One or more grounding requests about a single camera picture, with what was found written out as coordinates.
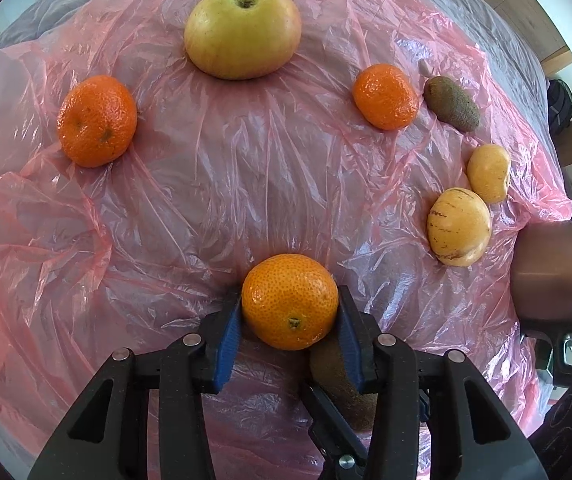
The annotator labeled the black backpack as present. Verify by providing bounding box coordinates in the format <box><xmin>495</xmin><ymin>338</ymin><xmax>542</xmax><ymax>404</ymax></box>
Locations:
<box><xmin>547</xmin><ymin>79</ymin><xmax>572</xmax><ymax>136</ymax></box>

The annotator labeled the small orange tangerine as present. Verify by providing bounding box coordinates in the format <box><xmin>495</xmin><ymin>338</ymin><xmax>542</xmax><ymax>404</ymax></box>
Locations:
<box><xmin>353</xmin><ymin>64</ymin><xmax>420</xmax><ymax>131</ymax></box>

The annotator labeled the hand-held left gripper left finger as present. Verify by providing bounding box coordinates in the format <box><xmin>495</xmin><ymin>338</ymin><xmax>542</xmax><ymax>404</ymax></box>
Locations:
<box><xmin>27</xmin><ymin>296</ymin><xmax>244</xmax><ymax>480</ymax></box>

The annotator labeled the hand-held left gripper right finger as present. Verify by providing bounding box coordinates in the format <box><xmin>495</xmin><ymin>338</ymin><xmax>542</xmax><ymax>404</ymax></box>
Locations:
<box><xmin>300</xmin><ymin>285</ymin><xmax>549</xmax><ymax>480</ymax></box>

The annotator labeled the pink plastic sheet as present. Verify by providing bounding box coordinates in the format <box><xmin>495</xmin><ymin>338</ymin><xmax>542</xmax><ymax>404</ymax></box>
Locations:
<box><xmin>0</xmin><ymin>0</ymin><xmax>572</xmax><ymax>480</ymax></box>

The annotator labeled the bed with wooden headboard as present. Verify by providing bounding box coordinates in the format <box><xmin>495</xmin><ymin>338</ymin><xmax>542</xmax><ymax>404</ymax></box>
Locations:
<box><xmin>0</xmin><ymin>0</ymin><xmax>554</xmax><ymax>480</ymax></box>

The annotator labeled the round brown kiwi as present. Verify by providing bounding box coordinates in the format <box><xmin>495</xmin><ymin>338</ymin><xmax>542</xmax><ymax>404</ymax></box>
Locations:
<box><xmin>309</xmin><ymin>332</ymin><xmax>379</xmax><ymax>432</ymax></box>

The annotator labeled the large orange tangerine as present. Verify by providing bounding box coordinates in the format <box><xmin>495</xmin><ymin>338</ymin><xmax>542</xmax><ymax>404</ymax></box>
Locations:
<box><xmin>241</xmin><ymin>253</ymin><xmax>340</xmax><ymax>351</ymax></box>

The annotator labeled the small plain yellow pepino melon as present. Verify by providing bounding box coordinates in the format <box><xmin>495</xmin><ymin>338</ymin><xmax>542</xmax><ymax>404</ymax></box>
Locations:
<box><xmin>467</xmin><ymin>144</ymin><xmax>512</xmax><ymax>205</ymax></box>

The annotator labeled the yellow green apple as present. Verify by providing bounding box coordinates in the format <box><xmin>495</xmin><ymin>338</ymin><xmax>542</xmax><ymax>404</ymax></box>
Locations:
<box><xmin>184</xmin><ymin>0</ymin><xmax>302</xmax><ymax>81</ymax></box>

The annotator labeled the striped yellow pepino melon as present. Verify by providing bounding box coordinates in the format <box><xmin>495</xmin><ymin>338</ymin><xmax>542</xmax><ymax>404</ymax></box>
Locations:
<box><xmin>426</xmin><ymin>187</ymin><xmax>492</xmax><ymax>267</ymax></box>

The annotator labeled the elongated brown kiwi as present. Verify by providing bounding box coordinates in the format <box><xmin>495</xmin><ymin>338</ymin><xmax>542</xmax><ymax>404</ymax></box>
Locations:
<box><xmin>423</xmin><ymin>76</ymin><xmax>481</xmax><ymax>133</ymax></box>

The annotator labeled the copper electric kettle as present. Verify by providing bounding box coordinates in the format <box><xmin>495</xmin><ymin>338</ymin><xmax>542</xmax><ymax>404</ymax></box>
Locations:
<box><xmin>510</xmin><ymin>217</ymin><xmax>572</xmax><ymax>391</ymax></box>

